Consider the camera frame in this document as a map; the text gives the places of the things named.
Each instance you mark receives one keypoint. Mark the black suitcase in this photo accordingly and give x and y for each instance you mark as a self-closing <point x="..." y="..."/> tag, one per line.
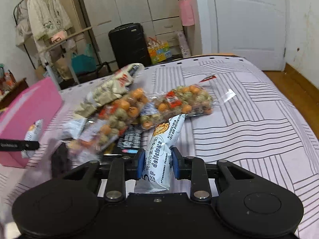
<point x="129" y="45"/>

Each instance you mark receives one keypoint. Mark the black snack packet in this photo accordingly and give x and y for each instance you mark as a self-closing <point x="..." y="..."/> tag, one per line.
<point x="128" y="144"/>

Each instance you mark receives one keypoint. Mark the small white snack packet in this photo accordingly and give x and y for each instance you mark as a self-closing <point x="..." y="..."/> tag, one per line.
<point x="33" y="134"/>

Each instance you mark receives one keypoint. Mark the pink storage box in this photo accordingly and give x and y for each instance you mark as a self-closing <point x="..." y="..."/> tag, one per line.
<point x="40" y="101"/>

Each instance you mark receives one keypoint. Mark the rolling side table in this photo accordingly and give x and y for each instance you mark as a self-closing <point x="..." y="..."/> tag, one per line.
<point x="65" y="54"/>

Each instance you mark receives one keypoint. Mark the striped white bedsheet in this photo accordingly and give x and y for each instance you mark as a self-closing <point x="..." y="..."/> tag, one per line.
<point x="265" y="152"/>

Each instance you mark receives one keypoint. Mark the teal shopping bag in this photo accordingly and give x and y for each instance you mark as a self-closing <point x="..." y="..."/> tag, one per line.
<point x="83" y="63"/>

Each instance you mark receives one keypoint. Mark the mixed peanut snack bag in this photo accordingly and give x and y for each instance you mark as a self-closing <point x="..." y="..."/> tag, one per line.
<point x="192" y="100"/>

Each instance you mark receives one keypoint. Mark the white door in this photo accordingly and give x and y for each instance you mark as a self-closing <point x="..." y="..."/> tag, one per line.
<point x="253" y="29"/>

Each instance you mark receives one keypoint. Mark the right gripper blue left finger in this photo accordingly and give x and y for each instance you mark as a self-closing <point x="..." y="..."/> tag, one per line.
<point x="138" y="164"/>

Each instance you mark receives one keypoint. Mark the wooden nightstand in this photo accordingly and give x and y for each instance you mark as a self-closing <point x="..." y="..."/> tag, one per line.
<point x="18" y="88"/>

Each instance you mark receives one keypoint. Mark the light blue snack bag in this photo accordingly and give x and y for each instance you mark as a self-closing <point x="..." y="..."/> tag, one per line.
<point x="156" y="174"/>

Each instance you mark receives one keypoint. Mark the beige printed snack bag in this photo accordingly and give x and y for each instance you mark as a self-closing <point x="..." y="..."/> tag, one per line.
<point x="110" y="90"/>

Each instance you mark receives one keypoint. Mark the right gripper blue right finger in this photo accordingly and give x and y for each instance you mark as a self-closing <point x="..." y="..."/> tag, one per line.
<point x="177" y="162"/>

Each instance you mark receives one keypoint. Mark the beige wardrobe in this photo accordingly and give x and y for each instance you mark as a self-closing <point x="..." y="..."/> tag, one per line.
<point x="159" y="19"/>

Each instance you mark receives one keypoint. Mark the white floral paper bag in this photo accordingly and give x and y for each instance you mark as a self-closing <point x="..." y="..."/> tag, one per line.
<point x="183" y="45"/>

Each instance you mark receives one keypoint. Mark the colourful gift box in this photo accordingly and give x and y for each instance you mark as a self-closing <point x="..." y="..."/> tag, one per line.
<point x="159" y="50"/>

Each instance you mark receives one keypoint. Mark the pink hanging bag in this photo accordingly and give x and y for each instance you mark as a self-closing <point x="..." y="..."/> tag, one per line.
<point x="186" y="13"/>

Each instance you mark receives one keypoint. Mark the hanging cream cardigan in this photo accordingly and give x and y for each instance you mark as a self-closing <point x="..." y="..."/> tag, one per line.
<point x="47" y="18"/>

